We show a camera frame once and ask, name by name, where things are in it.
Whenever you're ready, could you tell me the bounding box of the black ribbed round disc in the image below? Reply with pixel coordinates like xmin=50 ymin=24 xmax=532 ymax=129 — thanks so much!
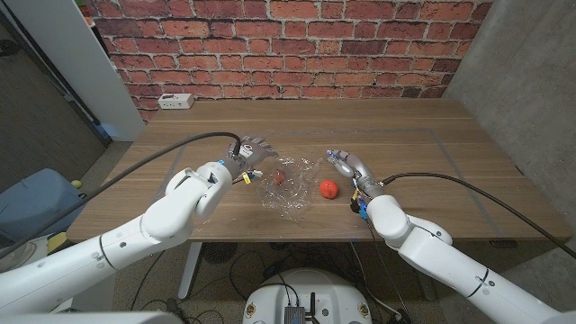
xmin=201 ymin=241 xmax=239 ymax=265

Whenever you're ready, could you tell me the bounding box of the blue bin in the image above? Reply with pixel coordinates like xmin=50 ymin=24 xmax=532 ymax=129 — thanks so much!
xmin=0 ymin=168 xmax=86 ymax=239

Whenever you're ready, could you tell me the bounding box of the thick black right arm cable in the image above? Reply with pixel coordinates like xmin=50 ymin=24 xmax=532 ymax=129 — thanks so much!
xmin=381 ymin=172 xmax=576 ymax=260

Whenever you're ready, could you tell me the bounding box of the red toy ball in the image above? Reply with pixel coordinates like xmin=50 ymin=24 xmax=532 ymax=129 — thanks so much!
xmin=319 ymin=179 xmax=339 ymax=200

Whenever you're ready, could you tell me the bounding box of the white power outlet box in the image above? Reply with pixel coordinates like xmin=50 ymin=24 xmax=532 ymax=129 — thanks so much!
xmin=157 ymin=93 xmax=195 ymax=111

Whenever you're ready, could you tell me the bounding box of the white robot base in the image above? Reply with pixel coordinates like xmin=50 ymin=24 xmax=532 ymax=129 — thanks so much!
xmin=241 ymin=268 xmax=374 ymax=324

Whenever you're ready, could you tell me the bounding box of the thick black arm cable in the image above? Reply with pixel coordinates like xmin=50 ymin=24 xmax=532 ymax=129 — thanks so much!
xmin=381 ymin=172 xmax=576 ymax=260
xmin=0 ymin=131 xmax=244 ymax=260

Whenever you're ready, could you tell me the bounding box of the white robot torso edge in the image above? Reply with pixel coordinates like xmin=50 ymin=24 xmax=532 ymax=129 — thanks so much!
xmin=0 ymin=310 xmax=185 ymax=324

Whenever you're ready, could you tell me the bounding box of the grey table leg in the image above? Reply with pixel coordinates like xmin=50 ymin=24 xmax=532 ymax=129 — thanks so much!
xmin=416 ymin=269 xmax=437 ymax=302

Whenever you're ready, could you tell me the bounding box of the black floor power adapter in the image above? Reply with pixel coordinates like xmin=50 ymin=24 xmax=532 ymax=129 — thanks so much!
xmin=386 ymin=308 xmax=413 ymax=324

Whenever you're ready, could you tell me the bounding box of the red brick printed backdrop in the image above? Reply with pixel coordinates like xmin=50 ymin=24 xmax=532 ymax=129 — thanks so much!
xmin=85 ymin=0 xmax=494 ymax=122

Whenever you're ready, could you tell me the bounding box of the clear plastic wrap sheet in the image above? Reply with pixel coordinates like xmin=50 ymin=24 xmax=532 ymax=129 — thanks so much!
xmin=256 ymin=155 xmax=323 ymax=223

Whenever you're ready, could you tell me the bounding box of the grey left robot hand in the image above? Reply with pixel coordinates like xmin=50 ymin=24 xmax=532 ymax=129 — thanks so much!
xmin=224 ymin=136 xmax=279 ymax=177

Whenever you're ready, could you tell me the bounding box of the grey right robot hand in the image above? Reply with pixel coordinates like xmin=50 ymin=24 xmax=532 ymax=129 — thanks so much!
xmin=327 ymin=148 xmax=386 ymax=200

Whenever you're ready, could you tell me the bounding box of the white table leg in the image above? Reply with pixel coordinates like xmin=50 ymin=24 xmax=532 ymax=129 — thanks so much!
xmin=177 ymin=241 xmax=203 ymax=301

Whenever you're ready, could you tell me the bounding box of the white pillar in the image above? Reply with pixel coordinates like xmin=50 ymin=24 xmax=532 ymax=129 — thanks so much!
xmin=4 ymin=0 xmax=146 ymax=141

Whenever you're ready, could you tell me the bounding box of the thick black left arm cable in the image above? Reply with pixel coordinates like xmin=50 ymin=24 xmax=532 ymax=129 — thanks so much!
xmin=0 ymin=131 xmax=244 ymax=260

